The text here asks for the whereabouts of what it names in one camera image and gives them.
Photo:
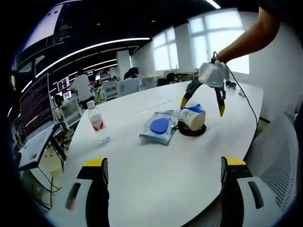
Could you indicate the large blue wet-wipes pack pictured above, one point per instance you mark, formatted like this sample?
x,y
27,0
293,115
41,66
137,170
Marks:
x,y
158,125

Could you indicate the white paper cup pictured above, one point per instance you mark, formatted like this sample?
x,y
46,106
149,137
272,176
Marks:
x,y
191,119

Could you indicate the small white object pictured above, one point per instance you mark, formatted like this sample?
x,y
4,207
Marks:
x,y
242,94

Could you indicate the background office desk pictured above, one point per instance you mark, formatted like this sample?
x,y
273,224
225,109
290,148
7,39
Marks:
x,y
184,76

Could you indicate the long ceiling light strip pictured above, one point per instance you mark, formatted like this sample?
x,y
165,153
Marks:
x,y
94,48

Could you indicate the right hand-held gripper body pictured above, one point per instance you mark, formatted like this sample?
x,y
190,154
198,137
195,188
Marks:
x,y
210,74

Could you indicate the short ceiling light strip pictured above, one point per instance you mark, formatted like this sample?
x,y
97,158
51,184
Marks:
x,y
211,2

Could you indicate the small wall screen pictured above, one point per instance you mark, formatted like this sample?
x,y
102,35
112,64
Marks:
x,y
67,95

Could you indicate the small black object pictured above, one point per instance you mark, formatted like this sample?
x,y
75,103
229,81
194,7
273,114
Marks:
x,y
231,84

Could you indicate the blue tissue packet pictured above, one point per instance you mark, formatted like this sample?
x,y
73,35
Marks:
x,y
196,107

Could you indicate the crumpled white paper scrap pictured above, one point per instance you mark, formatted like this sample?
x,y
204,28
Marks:
x,y
104,140

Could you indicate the clear plastic water bottle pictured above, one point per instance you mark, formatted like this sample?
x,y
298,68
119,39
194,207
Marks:
x,y
95,120

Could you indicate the black office chair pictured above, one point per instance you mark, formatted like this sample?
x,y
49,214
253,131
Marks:
x,y
171,78

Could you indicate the white table slot cover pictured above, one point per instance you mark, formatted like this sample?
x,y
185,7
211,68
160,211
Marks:
x,y
142,109

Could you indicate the white tabletop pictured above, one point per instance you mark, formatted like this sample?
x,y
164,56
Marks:
x,y
154,184

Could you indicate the wall screen with white letter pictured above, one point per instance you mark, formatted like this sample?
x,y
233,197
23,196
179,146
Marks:
x,y
63,83

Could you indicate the light blue office chair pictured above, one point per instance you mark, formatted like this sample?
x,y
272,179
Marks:
x,y
127,87

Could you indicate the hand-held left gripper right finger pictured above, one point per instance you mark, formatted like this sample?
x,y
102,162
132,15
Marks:
x,y
246,191

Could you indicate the narrow window with blinds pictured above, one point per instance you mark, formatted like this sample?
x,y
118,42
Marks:
x,y
165,49

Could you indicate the large window with blinds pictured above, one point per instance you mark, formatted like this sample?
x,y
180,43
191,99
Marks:
x,y
217,35

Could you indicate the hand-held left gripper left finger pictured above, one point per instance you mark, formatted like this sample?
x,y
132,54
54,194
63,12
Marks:
x,y
81,189

